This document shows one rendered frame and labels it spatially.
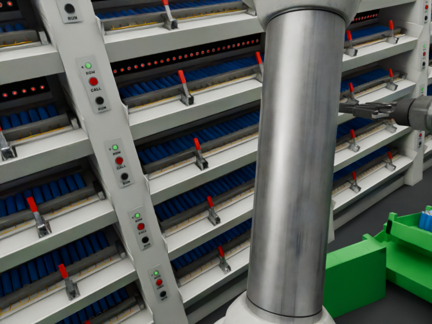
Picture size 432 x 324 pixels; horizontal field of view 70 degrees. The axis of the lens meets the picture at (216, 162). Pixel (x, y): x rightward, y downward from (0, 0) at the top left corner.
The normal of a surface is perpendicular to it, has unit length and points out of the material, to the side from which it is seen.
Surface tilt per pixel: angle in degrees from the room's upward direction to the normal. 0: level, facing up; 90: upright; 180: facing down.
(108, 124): 90
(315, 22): 70
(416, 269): 0
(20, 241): 23
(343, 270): 90
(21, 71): 113
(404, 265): 0
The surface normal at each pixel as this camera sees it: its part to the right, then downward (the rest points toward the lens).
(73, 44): 0.52, 0.21
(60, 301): 0.03, -0.77
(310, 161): 0.11, 0.03
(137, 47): 0.56, 0.55
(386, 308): -0.19, -0.92
